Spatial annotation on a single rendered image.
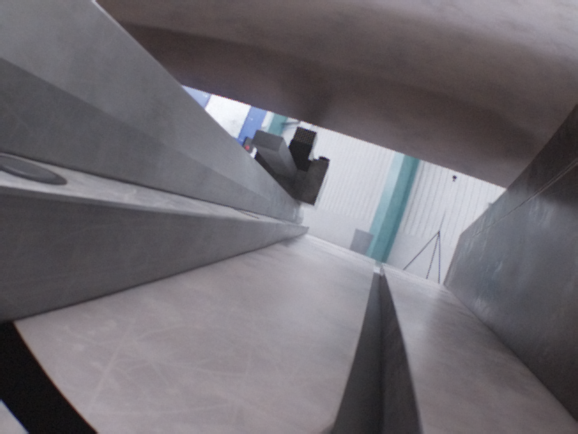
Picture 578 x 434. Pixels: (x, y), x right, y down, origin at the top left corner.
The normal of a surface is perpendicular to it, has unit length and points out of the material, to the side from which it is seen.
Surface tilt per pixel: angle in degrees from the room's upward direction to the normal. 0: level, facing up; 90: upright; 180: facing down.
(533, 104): 90
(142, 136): 90
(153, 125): 72
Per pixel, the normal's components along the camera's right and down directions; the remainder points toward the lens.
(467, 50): -0.35, -0.13
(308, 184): -0.11, -0.04
